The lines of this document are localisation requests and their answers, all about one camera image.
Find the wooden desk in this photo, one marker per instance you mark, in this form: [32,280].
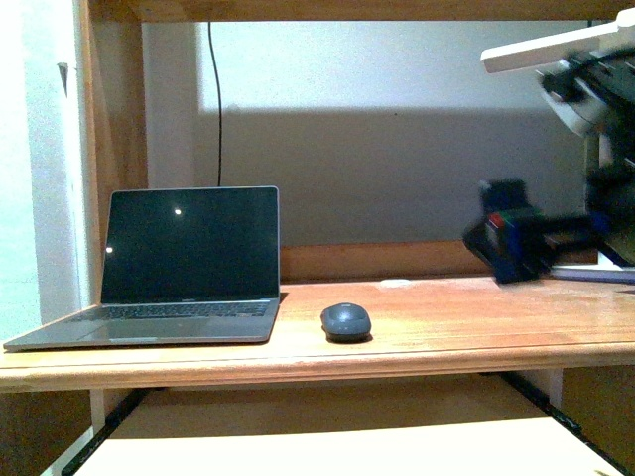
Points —
[460,325]

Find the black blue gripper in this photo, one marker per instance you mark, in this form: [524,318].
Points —
[516,240]

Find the dark grey computer mouse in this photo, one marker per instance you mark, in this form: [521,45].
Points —
[346,323]

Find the grey laptop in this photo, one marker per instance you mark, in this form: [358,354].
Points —
[182,266]

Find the black white robot arm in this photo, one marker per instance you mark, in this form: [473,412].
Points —
[593,94]

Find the wooden pull-out keyboard tray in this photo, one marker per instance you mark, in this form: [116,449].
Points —
[471,425]

